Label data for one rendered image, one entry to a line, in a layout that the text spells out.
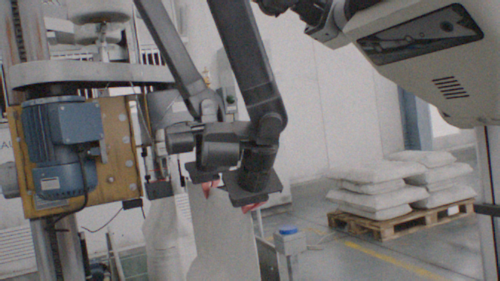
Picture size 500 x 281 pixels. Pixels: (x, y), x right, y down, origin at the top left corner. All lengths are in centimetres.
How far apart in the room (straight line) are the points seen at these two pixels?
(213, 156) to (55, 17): 329
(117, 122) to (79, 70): 24
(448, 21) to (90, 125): 79
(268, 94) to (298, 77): 547
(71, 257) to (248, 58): 95
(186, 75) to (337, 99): 549
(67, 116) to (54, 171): 15
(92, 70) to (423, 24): 78
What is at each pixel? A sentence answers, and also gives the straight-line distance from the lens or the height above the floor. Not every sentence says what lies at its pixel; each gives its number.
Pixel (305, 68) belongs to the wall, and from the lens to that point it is 617.
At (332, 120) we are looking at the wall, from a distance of 633.
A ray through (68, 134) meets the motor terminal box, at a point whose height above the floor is 123.
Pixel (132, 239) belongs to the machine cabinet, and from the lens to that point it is 414.
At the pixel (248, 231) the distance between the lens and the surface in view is 85.
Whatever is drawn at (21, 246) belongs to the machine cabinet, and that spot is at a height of 41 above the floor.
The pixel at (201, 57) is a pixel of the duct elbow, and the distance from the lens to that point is 455.
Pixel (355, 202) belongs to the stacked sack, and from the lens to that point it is 400.
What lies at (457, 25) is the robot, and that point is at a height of 133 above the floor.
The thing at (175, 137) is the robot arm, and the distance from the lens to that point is 96.
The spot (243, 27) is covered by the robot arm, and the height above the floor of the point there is 134.
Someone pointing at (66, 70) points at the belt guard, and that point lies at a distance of 110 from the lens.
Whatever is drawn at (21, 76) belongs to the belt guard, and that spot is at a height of 139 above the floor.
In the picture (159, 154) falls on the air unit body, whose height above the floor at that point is 115.
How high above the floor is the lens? 121
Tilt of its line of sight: 3 degrees down
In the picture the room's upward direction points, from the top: 8 degrees counter-clockwise
